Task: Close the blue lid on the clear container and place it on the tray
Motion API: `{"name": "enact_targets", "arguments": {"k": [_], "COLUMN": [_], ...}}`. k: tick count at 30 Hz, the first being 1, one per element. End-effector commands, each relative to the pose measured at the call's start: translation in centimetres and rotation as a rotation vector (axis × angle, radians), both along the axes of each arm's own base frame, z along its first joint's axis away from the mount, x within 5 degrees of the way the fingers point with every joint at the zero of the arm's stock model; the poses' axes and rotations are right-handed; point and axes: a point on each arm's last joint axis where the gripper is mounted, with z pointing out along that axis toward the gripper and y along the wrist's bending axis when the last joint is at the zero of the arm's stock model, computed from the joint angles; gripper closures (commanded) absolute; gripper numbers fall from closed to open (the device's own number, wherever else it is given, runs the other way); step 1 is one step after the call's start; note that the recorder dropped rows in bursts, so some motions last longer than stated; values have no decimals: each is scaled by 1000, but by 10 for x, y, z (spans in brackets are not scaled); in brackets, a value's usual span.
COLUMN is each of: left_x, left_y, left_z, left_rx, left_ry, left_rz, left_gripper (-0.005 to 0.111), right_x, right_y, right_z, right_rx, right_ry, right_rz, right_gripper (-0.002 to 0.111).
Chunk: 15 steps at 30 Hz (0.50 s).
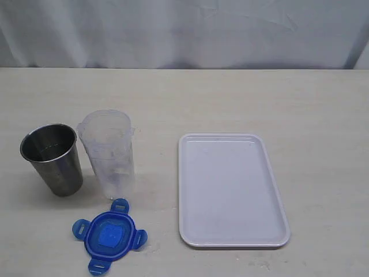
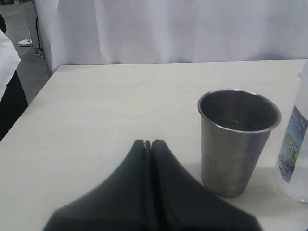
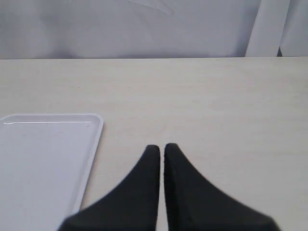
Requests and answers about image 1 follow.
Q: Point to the blue plastic clip lid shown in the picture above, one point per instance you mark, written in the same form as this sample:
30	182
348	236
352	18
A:
109	236

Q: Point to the stainless steel cup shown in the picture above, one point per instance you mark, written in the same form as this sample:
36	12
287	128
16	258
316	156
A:
51	150

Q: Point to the clear plastic tall container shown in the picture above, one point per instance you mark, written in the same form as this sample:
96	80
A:
107	139

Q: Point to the white rectangular tray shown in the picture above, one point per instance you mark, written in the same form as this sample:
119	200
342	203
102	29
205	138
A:
227	193

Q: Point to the white backdrop curtain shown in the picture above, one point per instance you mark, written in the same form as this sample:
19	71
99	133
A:
185	34

